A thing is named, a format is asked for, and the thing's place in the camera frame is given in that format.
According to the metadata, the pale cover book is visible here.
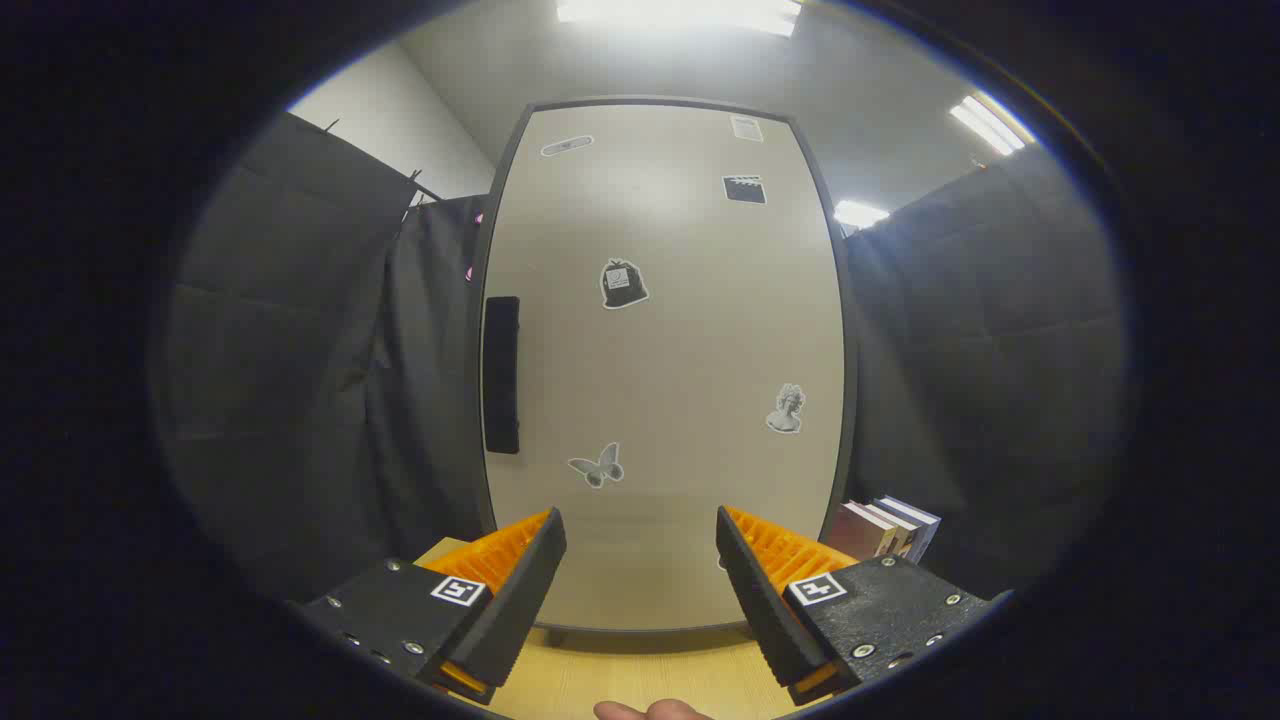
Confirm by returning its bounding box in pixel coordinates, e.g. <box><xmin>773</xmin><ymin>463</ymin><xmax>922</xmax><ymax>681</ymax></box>
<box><xmin>865</xmin><ymin>500</ymin><xmax>919</xmax><ymax>561</ymax></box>

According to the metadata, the blue grey cover book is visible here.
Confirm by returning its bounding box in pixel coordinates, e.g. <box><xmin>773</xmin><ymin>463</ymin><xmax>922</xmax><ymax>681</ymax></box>
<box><xmin>878</xmin><ymin>496</ymin><xmax>942</xmax><ymax>564</ymax></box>

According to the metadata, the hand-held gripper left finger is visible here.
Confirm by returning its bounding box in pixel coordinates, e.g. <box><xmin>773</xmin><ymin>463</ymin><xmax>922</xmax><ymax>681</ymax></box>
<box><xmin>288</xmin><ymin>508</ymin><xmax>568</xmax><ymax>707</ymax></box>

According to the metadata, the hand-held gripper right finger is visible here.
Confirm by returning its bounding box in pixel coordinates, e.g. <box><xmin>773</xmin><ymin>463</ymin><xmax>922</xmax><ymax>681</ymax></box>
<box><xmin>715</xmin><ymin>506</ymin><xmax>1014</xmax><ymax>707</ymax></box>

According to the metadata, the black door handle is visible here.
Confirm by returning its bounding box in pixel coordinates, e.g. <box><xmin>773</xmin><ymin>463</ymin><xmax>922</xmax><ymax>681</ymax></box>
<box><xmin>483</xmin><ymin>296</ymin><xmax>521</xmax><ymax>455</ymax></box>

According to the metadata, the grey cabinet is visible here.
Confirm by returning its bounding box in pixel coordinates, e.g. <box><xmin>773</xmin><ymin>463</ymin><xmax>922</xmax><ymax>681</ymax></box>
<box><xmin>470</xmin><ymin>95</ymin><xmax>861</xmax><ymax>637</ymax></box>

